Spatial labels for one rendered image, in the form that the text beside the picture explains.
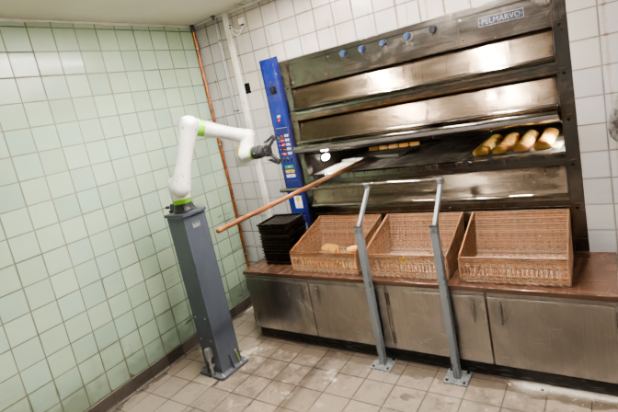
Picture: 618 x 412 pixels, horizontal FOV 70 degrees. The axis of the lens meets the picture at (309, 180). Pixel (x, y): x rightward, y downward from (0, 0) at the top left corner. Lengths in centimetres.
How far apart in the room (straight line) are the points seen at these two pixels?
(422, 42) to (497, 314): 169
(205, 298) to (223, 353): 44
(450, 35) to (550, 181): 107
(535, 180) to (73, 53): 309
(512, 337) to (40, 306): 277
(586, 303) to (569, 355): 31
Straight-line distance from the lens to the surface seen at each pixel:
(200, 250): 313
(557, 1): 288
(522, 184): 299
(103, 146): 342
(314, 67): 340
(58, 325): 331
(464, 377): 298
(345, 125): 329
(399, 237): 325
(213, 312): 327
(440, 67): 300
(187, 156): 291
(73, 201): 329
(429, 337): 296
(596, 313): 264
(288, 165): 360
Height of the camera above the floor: 174
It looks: 10 degrees down
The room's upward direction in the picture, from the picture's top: 12 degrees counter-clockwise
